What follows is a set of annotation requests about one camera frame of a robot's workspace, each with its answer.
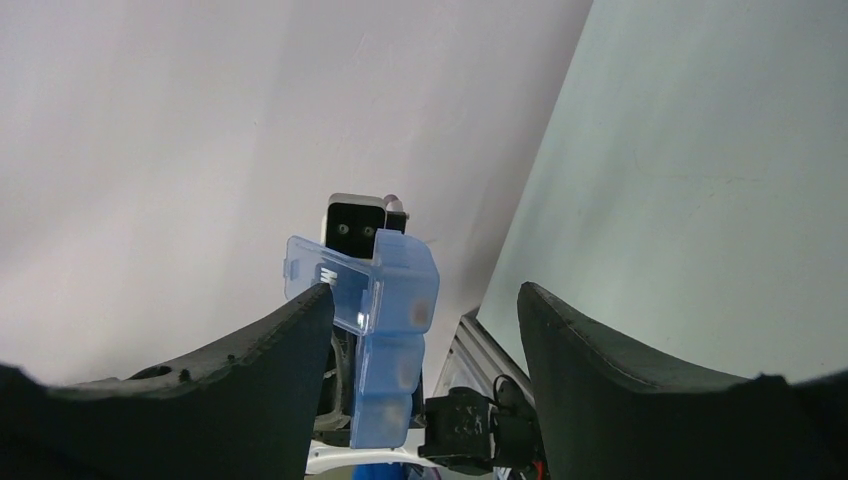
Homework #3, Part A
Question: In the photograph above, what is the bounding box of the blue pill organizer box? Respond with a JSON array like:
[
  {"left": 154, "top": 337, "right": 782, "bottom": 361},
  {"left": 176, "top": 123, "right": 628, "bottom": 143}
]
[{"left": 283, "top": 229, "right": 439, "bottom": 449}]

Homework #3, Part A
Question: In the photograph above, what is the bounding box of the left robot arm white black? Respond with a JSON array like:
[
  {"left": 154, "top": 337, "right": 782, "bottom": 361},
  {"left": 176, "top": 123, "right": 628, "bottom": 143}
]
[{"left": 306, "top": 313, "right": 551, "bottom": 479}]

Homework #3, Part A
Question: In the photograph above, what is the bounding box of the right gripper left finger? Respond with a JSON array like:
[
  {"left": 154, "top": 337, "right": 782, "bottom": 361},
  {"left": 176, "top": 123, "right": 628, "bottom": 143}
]
[{"left": 1, "top": 284, "right": 334, "bottom": 479}]

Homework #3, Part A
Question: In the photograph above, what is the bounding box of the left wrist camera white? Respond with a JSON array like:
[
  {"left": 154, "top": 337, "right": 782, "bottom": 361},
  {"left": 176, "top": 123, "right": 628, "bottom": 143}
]
[{"left": 321, "top": 193, "right": 409, "bottom": 260}]

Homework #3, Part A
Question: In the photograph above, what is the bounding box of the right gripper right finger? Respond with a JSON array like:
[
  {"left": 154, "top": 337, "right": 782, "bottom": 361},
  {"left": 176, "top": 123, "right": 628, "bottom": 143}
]
[{"left": 517, "top": 282, "right": 847, "bottom": 479}]

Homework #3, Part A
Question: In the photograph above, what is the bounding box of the left aluminium frame post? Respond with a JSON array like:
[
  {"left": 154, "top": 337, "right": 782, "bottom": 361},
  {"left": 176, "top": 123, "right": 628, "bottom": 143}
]
[{"left": 432, "top": 309, "right": 535, "bottom": 405}]

